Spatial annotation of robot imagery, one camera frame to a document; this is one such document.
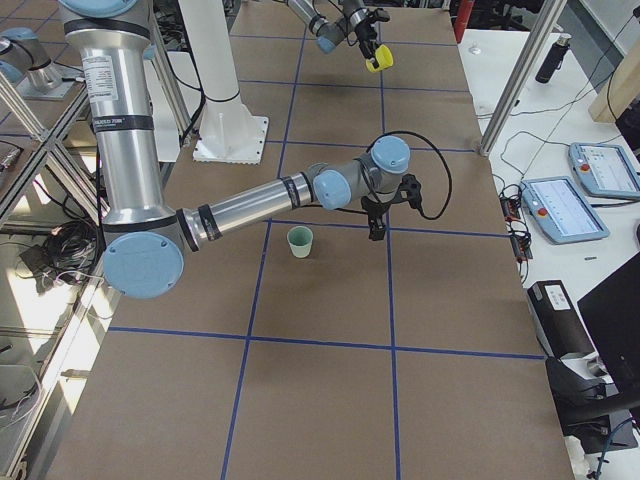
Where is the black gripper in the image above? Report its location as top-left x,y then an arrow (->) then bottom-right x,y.
360,192 -> 400,241
349,7 -> 390,61

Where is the yellow plastic cup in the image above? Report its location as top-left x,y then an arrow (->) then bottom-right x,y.
365,44 -> 394,73

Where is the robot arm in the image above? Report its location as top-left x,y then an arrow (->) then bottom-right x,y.
59,1 -> 410,299
284,1 -> 394,72

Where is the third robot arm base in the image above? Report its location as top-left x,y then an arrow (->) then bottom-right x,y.
1,27 -> 84,100

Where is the green plastic cup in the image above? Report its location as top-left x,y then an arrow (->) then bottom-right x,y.
286,225 -> 314,259

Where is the orange black electronics module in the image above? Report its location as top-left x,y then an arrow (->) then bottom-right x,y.
499,195 -> 533,263

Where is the brown table mat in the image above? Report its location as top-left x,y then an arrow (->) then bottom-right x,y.
48,2 -> 572,479

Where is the near teach pendant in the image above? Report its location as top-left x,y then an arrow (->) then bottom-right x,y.
521,176 -> 610,245

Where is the teach pendant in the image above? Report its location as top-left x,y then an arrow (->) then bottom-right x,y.
521,176 -> 610,245
569,143 -> 639,201

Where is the black water bottle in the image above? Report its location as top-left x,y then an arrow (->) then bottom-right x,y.
534,33 -> 572,84

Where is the black box with label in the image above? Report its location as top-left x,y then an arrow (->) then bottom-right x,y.
526,280 -> 595,359

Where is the far teach pendant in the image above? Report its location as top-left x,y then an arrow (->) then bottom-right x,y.
569,143 -> 639,201

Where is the black monitor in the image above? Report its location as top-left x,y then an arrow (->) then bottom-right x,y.
578,254 -> 639,391

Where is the wooden board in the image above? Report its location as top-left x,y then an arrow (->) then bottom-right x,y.
588,41 -> 639,123

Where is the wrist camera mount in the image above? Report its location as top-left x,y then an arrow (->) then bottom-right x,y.
398,174 -> 423,212

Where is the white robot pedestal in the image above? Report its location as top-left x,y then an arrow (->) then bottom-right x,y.
179,0 -> 269,164

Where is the aluminium frame post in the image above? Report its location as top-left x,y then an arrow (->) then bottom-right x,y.
478,0 -> 567,157

